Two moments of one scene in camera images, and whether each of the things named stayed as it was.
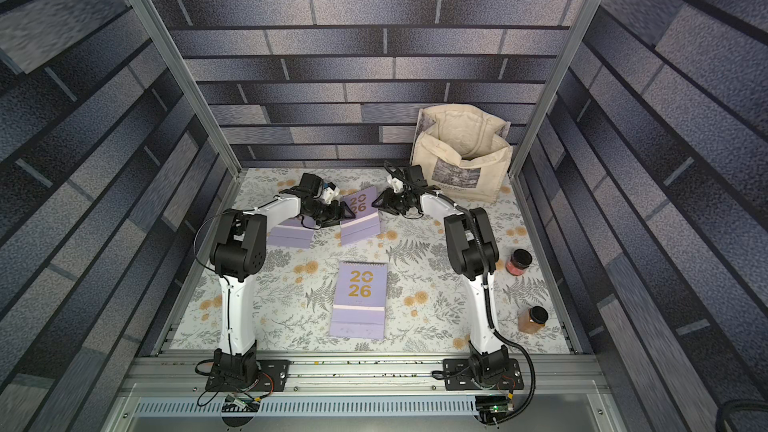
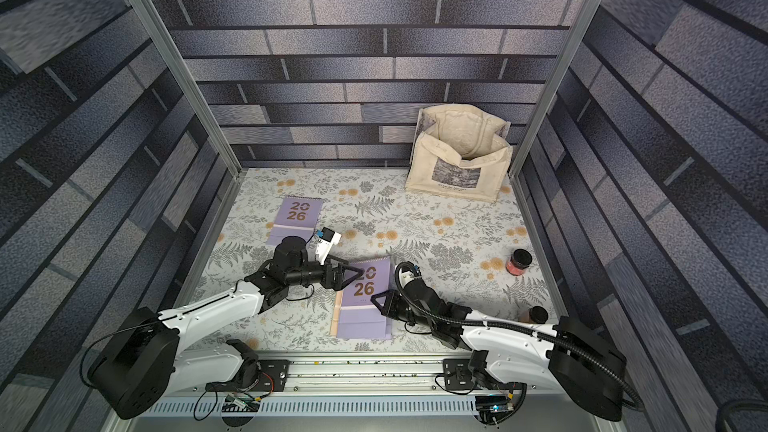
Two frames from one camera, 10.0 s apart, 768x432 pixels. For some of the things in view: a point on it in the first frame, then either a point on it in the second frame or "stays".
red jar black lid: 519,261 stays
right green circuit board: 492,404 stays
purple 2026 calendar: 292,233 stays
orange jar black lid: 532,320 stays
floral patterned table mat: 365,261 stays
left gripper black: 336,216 to 338,283
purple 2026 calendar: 366,222 to 358,317
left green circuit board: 235,404 stays
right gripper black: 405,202 to 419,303
